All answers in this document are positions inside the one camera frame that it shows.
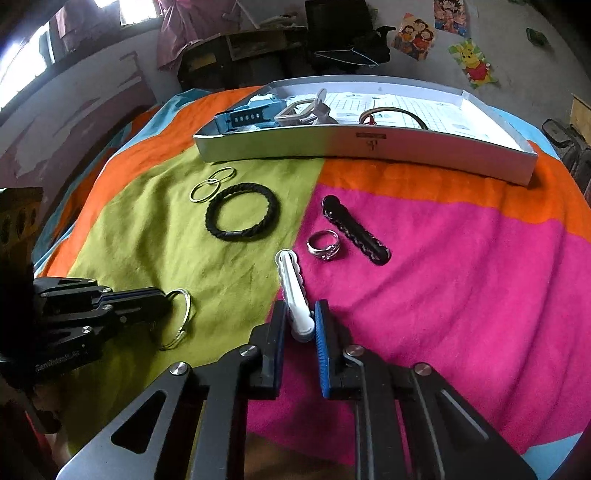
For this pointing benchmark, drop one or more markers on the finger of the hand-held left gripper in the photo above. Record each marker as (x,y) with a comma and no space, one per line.
(134,297)
(138,314)

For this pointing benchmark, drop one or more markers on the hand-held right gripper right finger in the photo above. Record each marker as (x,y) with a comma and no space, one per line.
(322,355)

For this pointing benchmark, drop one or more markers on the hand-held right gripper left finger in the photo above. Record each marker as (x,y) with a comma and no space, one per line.
(274,360)

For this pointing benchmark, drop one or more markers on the white hair clip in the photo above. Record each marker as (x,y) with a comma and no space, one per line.
(293,290)

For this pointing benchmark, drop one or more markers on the blue watch band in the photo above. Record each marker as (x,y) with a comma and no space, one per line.
(244,119)

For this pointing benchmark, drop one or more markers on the white cardboard tray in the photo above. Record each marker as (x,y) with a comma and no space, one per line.
(369,150)

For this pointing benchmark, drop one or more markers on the pair of thin silver rings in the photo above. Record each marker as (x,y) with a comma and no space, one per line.
(196,194)

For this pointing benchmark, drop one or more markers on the black hair clip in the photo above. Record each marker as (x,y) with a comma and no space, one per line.
(355,233)

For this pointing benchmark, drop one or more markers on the patchwork colourful blanket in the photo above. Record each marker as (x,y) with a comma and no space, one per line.
(438,277)

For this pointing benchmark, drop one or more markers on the window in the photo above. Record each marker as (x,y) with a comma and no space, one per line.
(32,55)

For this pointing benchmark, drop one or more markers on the wooden desk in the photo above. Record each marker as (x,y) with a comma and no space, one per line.
(240,50)

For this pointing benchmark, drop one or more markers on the pink curtain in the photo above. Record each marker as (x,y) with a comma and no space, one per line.
(184,32)

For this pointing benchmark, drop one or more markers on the white clothes hanger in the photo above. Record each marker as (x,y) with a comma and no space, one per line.
(364,59)

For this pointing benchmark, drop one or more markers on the white desk lamp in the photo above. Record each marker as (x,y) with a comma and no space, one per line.
(244,14)

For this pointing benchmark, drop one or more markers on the dark suitcase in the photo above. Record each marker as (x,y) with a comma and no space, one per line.
(582,166)

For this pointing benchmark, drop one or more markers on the silver suitcase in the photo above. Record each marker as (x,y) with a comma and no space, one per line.
(561,138)

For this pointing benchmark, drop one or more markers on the black office chair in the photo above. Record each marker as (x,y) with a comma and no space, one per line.
(341,27)

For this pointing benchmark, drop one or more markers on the yellow bear poster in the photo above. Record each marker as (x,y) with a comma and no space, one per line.
(475,64)

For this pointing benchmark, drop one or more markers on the cartoon family poster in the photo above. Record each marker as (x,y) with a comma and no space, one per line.
(414,37)

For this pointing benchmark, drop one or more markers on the wooden box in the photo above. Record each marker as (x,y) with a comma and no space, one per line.
(581,115)

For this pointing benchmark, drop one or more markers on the cartoon boy poster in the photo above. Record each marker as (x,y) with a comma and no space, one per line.
(451,16)

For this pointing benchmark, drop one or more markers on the green wall box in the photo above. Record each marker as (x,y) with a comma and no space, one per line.
(536,37)

